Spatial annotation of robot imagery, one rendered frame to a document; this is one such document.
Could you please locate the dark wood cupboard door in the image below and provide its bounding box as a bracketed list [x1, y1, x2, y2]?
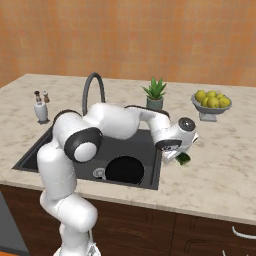
[0, 184, 177, 256]

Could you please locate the green plant in grey pot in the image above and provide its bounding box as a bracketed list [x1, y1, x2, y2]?
[141, 77, 168, 112]

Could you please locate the grey dishwasher front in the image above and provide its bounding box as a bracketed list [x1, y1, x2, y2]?
[0, 191, 31, 256]

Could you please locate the dark grey arched tap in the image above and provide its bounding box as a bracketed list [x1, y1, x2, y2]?
[81, 72, 107, 116]

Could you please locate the white curved drawer handle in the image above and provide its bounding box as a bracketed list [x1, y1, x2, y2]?
[231, 226, 256, 241]

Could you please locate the black round pan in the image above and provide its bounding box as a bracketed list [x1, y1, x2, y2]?
[104, 155, 146, 185]

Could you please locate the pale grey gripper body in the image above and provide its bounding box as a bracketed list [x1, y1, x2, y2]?
[161, 147, 184, 166]

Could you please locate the dark wood drawer front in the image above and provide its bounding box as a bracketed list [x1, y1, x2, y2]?
[169, 213, 256, 256]

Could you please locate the dark grey sink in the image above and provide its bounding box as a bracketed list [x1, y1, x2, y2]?
[12, 124, 164, 191]

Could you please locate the white tool pot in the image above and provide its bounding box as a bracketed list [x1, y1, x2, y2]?
[33, 101, 51, 125]

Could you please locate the grey fruit bowl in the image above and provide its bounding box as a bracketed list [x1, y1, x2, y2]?
[190, 94, 233, 123]

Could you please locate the green sponge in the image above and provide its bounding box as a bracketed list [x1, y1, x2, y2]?
[175, 152, 192, 167]

